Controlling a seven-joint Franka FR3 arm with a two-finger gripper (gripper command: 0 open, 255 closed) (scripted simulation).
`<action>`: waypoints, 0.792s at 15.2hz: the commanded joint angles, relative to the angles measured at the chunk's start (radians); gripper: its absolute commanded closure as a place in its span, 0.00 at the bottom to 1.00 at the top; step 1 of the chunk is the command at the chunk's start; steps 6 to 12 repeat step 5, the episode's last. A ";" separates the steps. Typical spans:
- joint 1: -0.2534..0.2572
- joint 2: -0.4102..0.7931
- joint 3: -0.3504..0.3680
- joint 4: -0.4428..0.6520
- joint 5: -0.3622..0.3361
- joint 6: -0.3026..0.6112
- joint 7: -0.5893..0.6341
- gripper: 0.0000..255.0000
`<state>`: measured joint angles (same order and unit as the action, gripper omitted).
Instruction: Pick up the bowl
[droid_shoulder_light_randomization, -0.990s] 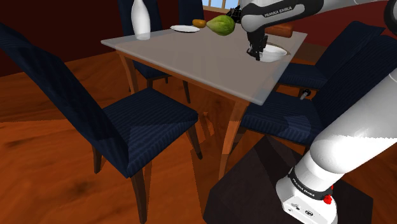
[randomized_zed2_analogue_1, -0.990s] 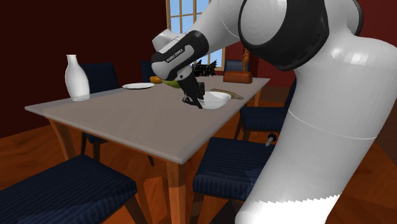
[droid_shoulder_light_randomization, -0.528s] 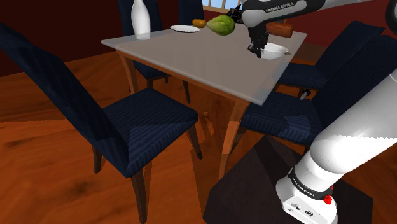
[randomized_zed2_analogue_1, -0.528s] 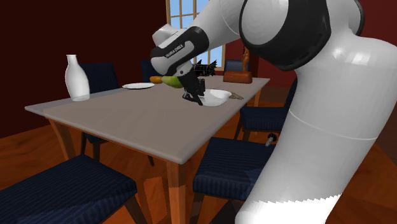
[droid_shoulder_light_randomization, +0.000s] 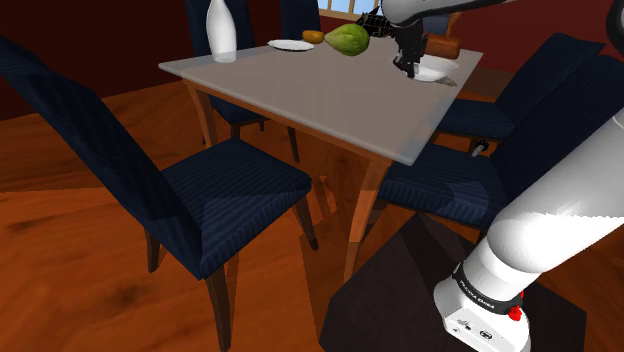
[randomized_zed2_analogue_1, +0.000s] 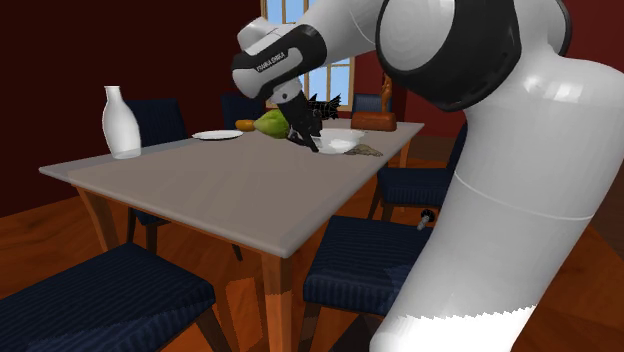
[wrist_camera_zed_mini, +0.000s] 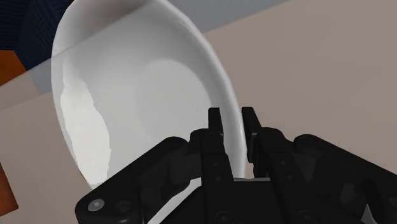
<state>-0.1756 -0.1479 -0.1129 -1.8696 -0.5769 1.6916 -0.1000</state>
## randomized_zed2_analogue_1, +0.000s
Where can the white bottle vase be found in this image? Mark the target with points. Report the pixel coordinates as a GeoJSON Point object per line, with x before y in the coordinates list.
{"type": "Point", "coordinates": [120, 126]}

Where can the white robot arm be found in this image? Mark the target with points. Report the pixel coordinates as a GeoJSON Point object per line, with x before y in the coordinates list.
{"type": "Point", "coordinates": [516, 204]}

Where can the dark blue chair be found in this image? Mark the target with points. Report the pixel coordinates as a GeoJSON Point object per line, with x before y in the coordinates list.
{"type": "Point", "coordinates": [107, 297]}
{"type": "Point", "coordinates": [414, 185]}
{"type": "Point", "coordinates": [360, 263]}
{"type": "Point", "coordinates": [366, 103]}
{"type": "Point", "coordinates": [239, 109]}
{"type": "Point", "coordinates": [157, 122]}

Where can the green pear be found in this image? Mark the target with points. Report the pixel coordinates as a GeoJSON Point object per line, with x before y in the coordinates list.
{"type": "Point", "coordinates": [273, 124]}

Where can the grey-topped wooden dining table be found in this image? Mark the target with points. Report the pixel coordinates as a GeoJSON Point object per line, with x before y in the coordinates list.
{"type": "Point", "coordinates": [219, 185]}

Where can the white bowl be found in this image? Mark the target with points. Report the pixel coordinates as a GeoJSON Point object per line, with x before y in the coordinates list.
{"type": "Point", "coordinates": [341, 140]}

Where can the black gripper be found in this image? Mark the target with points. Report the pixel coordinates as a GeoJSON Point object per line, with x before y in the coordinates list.
{"type": "Point", "coordinates": [297, 113]}

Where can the small black grey knob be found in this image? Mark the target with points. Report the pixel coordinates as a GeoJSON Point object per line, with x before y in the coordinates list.
{"type": "Point", "coordinates": [427, 216]}

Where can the orange fruit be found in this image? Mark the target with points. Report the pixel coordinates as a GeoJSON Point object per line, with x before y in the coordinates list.
{"type": "Point", "coordinates": [244, 125]}

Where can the white plate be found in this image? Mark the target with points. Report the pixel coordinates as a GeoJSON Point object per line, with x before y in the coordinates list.
{"type": "Point", "coordinates": [217, 135]}

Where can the black spiky figure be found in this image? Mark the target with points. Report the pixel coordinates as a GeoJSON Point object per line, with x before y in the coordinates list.
{"type": "Point", "coordinates": [325, 107]}

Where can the window with wooden frame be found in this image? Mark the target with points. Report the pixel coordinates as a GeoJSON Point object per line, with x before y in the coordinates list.
{"type": "Point", "coordinates": [336, 80]}

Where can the flat grey-tan shell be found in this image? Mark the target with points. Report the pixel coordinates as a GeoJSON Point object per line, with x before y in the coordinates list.
{"type": "Point", "coordinates": [363, 150]}

